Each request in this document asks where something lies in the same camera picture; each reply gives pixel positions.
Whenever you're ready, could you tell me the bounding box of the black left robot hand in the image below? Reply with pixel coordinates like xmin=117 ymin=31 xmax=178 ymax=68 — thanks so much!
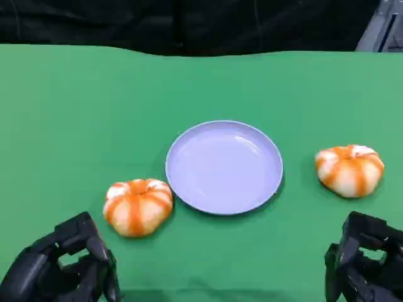
xmin=0 ymin=211 xmax=122 ymax=302

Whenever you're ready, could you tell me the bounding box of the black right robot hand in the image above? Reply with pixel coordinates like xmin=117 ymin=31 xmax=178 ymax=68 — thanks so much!
xmin=324 ymin=211 xmax=403 ymax=302

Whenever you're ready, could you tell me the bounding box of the orange and white toy bread roll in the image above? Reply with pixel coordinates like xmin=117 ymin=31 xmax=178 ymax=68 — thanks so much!
xmin=314 ymin=144 xmax=385 ymax=199
xmin=102 ymin=178 xmax=174 ymax=238

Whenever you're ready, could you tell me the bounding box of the green table cloth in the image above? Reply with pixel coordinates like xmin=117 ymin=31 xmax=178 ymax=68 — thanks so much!
xmin=0 ymin=43 xmax=403 ymax=302

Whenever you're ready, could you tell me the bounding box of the lilac plate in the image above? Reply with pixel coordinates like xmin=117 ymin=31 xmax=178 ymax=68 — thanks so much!
xmin=165 ymin=120 xmax=284 ymax=216

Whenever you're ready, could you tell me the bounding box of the black backdrop curtain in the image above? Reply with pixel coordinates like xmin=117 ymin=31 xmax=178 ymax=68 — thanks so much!
xmin=0 ymin=0 xmax=381 ymax=57

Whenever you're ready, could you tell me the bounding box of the grey metal machine frame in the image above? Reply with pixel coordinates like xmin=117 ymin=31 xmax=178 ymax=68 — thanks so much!
xmin=355 ymin=0 xmax=403 ymax=53

